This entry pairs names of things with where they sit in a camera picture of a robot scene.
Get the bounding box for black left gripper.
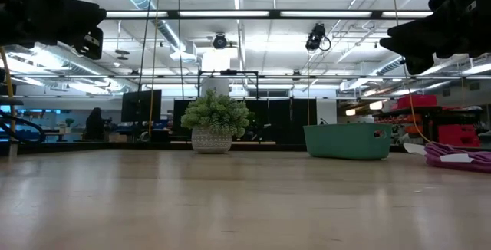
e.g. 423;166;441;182
26;0;107;60

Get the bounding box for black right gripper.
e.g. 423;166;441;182
379;0;480;75

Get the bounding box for flat red toolbox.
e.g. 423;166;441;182
390;94;439;111

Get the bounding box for black workbench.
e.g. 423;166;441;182
373;105;486;146

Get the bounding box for black background monitor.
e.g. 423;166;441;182
120;89;163;123

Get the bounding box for tall red toolbox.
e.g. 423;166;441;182
437;123;482;148

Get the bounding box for person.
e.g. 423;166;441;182
83;107;111;142

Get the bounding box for teal plastic tub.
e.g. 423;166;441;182
302;122;394;161

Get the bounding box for small white cloth tag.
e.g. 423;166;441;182
440;153;475;163

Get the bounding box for purple folded cloth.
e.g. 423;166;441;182
423;141;491;174

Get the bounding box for black overhead light bar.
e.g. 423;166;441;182
103;8;435;21

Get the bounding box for white column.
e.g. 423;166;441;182
200;77;231;98

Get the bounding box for black partition panels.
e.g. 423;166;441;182
172;97;319;146

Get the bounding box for potted artificial green plant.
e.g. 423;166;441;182
180;87;253;155

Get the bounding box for black hanging cable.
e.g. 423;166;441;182
134;0;156;101

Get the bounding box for thin yellow hanging cable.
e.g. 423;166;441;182
390;0;433;144

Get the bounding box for thin dark hanging cable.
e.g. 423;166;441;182
176;0;186;100

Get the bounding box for black hanging camera with cable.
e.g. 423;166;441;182
305;22;332;52

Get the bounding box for yellow cable with black end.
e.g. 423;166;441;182
0;45;17;142

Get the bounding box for black corrugated hose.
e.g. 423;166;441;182
0;103;47;143

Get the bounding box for round black overhead camera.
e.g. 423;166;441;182
212;32;229;51

